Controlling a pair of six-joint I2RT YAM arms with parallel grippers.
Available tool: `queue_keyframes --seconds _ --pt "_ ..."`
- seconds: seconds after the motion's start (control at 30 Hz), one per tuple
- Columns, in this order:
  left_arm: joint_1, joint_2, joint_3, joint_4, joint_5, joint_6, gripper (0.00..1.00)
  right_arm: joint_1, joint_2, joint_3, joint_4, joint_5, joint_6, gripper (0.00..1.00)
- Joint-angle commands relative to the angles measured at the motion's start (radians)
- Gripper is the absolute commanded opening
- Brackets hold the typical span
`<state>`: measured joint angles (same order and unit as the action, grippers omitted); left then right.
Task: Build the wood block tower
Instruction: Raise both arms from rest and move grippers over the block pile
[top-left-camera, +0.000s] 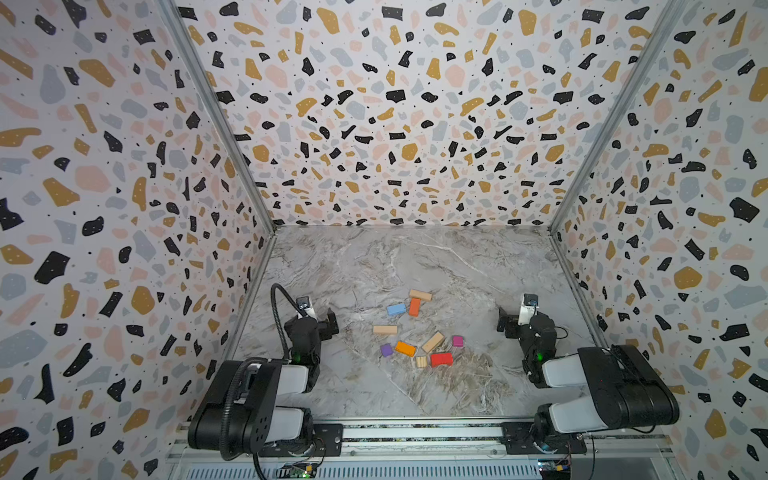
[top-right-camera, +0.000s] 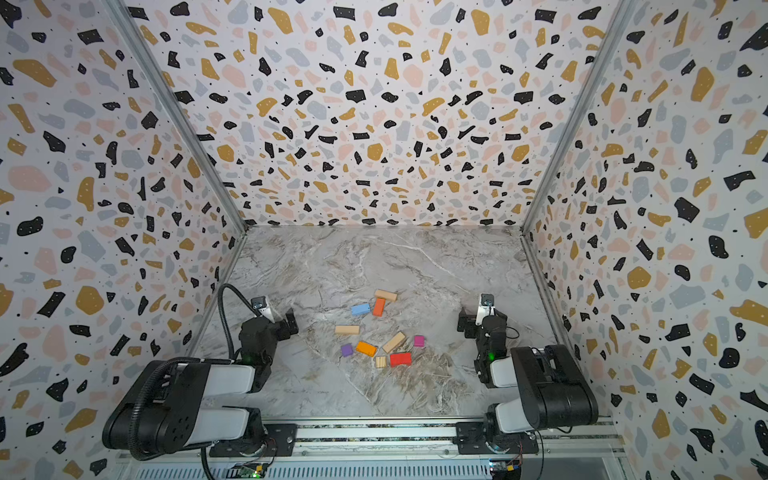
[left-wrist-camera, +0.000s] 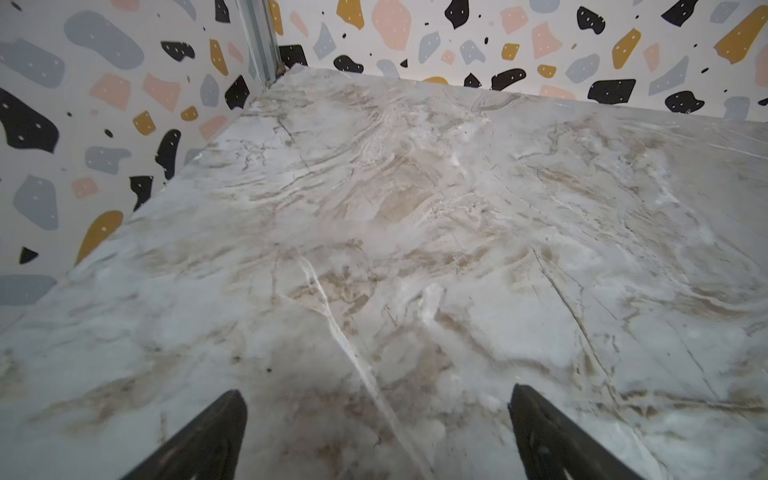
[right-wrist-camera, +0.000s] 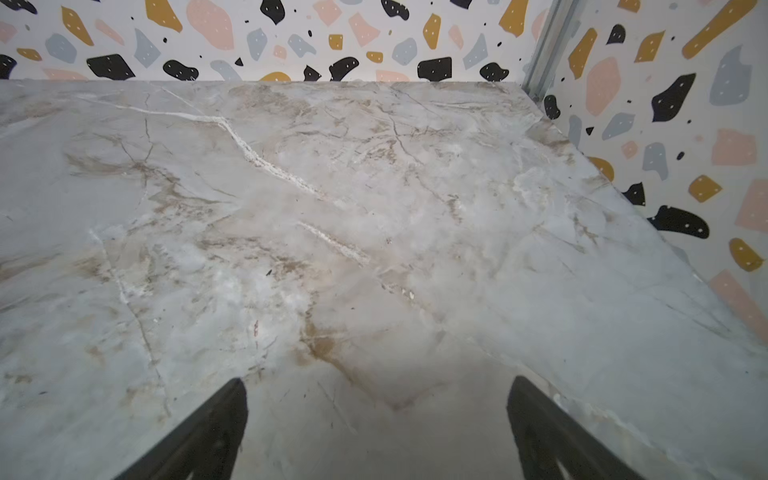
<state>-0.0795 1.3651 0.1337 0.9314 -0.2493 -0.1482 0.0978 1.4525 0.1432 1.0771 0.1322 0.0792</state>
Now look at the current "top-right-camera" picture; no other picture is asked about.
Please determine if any natural wood block diagonal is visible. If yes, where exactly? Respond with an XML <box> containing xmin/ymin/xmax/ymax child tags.
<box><xmin>382</xmin><ymin>332</ymin><xmax>407</xmax><ymax>354</ymax></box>

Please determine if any light blue block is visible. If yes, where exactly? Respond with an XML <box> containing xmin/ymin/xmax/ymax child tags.
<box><xmin>350</xmin><ymin>304</ymin><xmax>371</xmax><ymax>316</ymax></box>

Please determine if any orange-red block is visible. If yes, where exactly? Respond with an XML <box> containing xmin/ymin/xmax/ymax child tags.
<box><xmin>372</xmin><ymin>298</ymin><xmax>386</xmax><ymax>317</ymax></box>

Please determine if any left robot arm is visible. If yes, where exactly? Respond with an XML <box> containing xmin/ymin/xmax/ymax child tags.
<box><xmin>101</xmin><ymin>311</ymin><xmax>299</xmax><ymax>461</ymax></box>

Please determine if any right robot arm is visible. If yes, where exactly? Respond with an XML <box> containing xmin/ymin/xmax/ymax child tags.
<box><xmin>456</xmin><ymin>304</ymin><xmax>599</xmax><ymax>455</ymax></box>

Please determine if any red block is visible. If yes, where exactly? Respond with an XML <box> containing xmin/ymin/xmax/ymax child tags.
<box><xmin>389</xmin><ymin>352</ymin><xmax>412</xmax><ymax>367</ymax></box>

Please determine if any orange block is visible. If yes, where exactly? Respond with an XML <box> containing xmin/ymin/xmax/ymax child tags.
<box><xmin>355</xmin><ymin>341</ymin><xmax>378</xmax><ymax>357</ymax></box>

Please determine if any left green circuit board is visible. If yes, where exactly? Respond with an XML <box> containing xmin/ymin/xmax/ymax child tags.
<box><xmin>225</xmin><ymin>462</ymin><xmax>269</xmax><ymax>479</ymax></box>

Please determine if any right circuit board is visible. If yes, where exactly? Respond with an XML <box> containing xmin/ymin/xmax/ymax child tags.
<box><xmin>489</xmin><ymin>460</ymin><xmax>522</xmax><ymax>480</ymax></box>

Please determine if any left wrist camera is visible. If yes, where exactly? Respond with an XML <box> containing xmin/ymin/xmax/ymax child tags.
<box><xmin>251</xmin><ymin>296</ymin><xmax>276</xmax><ymax>323</ymax></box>

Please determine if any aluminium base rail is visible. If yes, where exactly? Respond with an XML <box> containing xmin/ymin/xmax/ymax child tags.
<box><xmin>112</xmin><ymin>417</ymin><xmax>634</xmax><ymax>479</ymax></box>

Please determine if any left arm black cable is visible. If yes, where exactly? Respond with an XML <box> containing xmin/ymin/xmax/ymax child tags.
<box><xmin>128</xmin><ymin>283</ymin><xmax>262</xmax><ymax>480</ymax></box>

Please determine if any left corner aluminium post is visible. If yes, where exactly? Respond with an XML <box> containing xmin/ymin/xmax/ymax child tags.
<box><xmin>103</xmin><ymin>0</ymin><xmax>247</xmax><ymax>235</ymax></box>

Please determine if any corner aluminium post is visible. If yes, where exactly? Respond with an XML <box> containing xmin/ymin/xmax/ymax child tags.
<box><xmin>103</xmin><ymin>0</ymin><xmax>247</xmax><ymax>235</ymax></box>
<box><xmin>521</xmin><ymin>0</ymin><xmax>636</xmax><ymax>238</ymax></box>

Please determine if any right corner aluminium post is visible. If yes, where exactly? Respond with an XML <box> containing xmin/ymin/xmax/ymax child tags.
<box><xmin>521</xmin><ymin>0</ymin><xmax>636</xmax><ymax>238</ymax></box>

